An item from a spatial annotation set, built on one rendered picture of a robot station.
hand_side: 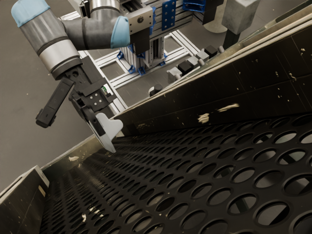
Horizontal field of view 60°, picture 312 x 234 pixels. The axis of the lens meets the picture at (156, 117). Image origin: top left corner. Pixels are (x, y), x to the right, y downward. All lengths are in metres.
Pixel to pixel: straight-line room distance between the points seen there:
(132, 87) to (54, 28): 1.43
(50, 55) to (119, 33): 0.18
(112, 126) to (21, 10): 0.29
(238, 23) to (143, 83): 0.82
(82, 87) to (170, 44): 1.76
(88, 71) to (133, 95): 1.36
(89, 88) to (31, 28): 0.16
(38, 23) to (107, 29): 0.16
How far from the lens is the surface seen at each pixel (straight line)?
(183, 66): 1.37
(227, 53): 1.27
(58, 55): 0.59
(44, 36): 0.60
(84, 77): 0.61
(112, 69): 2.13
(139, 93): 1.96
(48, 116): 0.58
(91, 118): 0.56
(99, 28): 0.69
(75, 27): 0.70
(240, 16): 1.55
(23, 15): 0.63
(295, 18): 1.15
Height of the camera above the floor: 1.76
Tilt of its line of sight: 57 degrees down
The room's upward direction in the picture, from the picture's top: straight up
